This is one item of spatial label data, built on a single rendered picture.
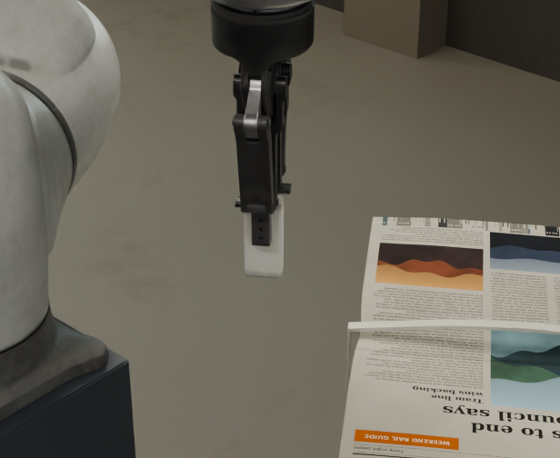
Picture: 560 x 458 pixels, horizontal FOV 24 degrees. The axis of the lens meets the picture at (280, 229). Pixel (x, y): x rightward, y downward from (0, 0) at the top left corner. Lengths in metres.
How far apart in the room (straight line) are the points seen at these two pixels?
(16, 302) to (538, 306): 0.43
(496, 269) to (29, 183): 0.41
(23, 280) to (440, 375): 0.33
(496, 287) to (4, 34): 0.47
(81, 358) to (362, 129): 2.69
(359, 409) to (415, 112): 2.92
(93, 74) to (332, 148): 2.48
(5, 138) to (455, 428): 0.40
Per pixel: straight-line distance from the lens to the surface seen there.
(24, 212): 1.04
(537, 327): 1.08
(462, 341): 1.08
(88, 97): 1.19
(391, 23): 4.25
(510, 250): 1.19
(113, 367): 1.15
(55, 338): 1.14
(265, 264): 1.06
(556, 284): 1.16
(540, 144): 3.75
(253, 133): 0.95
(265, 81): 0.95
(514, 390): 1.03
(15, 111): 1.03
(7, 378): 1.10
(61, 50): 1.18
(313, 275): 3.10
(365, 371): 1.03
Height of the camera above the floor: 1.68
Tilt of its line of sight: 31 degrees down
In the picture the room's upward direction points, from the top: straight up
